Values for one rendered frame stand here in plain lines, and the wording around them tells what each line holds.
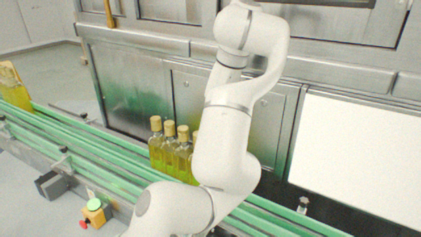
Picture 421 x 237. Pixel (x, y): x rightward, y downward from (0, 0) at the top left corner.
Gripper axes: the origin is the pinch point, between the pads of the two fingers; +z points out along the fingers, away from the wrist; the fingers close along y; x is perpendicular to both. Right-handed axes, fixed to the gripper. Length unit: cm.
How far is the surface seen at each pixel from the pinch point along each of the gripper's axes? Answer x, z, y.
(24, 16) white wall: -562, 201, -238
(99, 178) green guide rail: -33, 43, 13
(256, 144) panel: 11.9, 13.3, -12.5
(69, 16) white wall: -523, 198, -312
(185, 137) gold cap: -7.2, 13.8, 1.2
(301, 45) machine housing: 11.5, -20.2, -14.7
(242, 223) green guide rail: 20.0, 30.0, 4.0
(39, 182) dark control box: -57, 58, 22
